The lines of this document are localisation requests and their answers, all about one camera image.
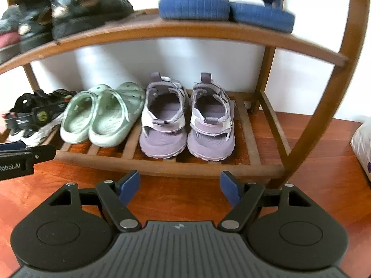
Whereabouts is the wooden shoe rack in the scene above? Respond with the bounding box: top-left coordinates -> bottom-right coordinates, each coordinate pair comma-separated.
0,0 -> 361,190

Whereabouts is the pale green clog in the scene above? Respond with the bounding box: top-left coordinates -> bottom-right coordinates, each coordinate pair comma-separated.
88,82 -> 145,148
60,85 -> 112,144

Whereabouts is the black velcro kids sandal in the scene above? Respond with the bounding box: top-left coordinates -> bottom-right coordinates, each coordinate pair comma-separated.
17,89 -> 77,147
1,92 -> 37,139

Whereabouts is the white purple printed plastic bag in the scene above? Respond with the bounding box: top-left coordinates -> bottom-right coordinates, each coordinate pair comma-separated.
350,122 -> 371,181

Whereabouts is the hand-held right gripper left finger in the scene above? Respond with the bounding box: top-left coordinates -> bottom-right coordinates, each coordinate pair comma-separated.
48,170 -> 141,234

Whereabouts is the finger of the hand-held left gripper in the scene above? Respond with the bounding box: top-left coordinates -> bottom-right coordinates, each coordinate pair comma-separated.
0,141 -> 56,163

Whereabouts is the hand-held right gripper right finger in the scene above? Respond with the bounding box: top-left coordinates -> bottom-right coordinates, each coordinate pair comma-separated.
219,171 -> 312,234

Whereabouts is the purple strap sandal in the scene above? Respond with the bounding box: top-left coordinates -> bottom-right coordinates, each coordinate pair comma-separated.
187,73 -> 235,161
139,72 -> 190,159

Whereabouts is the pink fur trimmed slipper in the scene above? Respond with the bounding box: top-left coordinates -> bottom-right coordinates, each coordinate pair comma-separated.
0,6 -> 22,64

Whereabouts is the black ankle boot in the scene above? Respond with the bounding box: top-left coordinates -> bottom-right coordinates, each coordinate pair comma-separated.
12,0 -> 55,53
51,0 -> 135,40

